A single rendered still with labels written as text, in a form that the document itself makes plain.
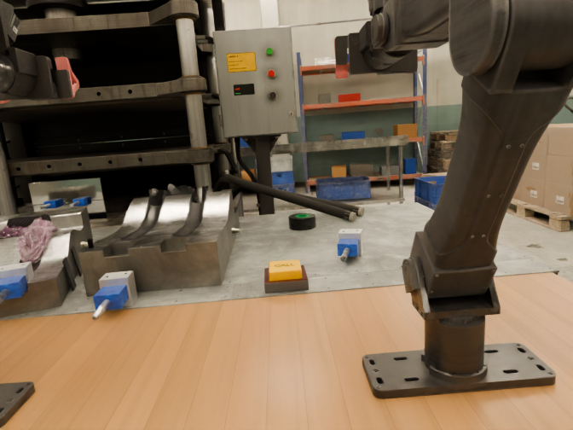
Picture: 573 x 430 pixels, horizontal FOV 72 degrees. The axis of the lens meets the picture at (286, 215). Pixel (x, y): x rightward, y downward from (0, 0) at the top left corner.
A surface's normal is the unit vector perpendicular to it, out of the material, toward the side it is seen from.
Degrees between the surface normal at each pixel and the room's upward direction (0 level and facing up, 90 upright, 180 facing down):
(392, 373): 0
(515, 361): 0
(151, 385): 0
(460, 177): 92
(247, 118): 90
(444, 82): 90
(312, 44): 90
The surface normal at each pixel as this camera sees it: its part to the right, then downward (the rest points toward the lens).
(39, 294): 0.34, 0.18
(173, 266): 0.04, 0.21
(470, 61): -1.00, 0.07
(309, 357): -0.07, -0.97
